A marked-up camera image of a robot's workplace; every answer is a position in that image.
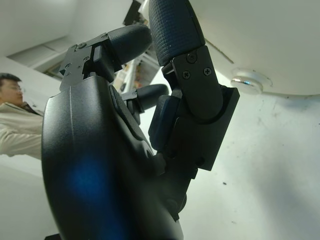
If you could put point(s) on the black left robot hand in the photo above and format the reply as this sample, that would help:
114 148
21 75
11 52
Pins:
100 162

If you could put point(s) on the person in beige jacket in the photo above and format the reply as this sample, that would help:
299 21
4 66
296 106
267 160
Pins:
15 125

